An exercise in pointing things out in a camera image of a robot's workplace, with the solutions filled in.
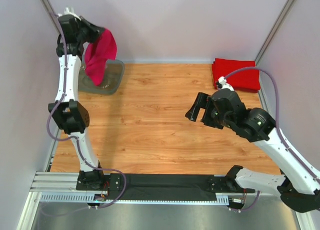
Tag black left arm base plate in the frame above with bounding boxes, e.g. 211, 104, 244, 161
76, 170, 124, 191

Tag folded red t shirt stack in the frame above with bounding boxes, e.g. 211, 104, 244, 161
211, 58, 261, 93

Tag white slotted cable duct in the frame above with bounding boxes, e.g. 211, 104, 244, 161
40, 192, 229, 205

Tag aluminium mounting rail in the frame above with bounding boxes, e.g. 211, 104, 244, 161
29, 171, 83, 192

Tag right aluminium corner post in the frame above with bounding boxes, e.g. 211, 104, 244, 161
254, 0, 297, 65

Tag black cloth strip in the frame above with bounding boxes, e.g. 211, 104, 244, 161
120, 173, 217, 201

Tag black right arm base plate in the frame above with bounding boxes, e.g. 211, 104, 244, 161
208, 175, 255, 193

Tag magenta t shirt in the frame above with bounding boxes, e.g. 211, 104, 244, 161
84, 29, 118, 86

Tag aluminium corner post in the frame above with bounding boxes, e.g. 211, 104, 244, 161
254, 0, 297, 65
40, 0, 58, 32

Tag translucent teal plastic bin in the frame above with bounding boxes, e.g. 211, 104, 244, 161
78, 60, 125, 95

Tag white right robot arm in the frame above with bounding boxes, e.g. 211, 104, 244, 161
185, 89, 320, 213

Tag left aluminium corner post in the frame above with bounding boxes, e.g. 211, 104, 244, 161
40, 0, 58, 32

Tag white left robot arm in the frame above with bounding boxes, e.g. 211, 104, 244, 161
47, 8, 106, 190

